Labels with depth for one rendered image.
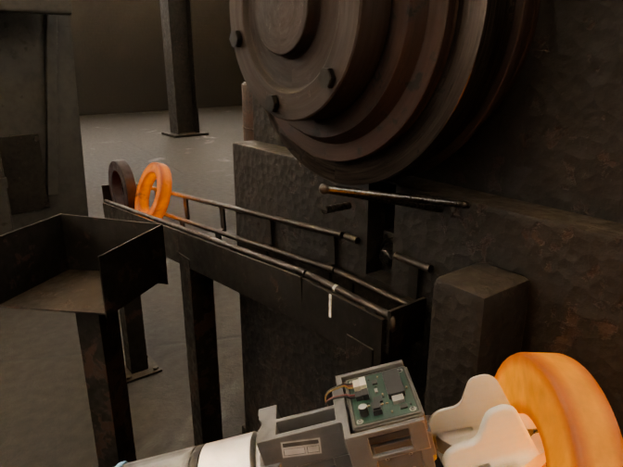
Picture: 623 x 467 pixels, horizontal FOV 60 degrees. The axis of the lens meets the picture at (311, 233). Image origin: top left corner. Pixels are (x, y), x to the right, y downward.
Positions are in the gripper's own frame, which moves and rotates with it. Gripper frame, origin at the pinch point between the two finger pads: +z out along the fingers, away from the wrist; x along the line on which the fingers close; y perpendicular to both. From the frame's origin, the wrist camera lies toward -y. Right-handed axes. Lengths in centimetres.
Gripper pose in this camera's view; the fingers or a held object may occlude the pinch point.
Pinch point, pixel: (548, 438)
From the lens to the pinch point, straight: 45.1
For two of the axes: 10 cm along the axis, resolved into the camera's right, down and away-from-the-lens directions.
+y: -2.6, -9.1, -3.2
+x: -0.4, -3.2, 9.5
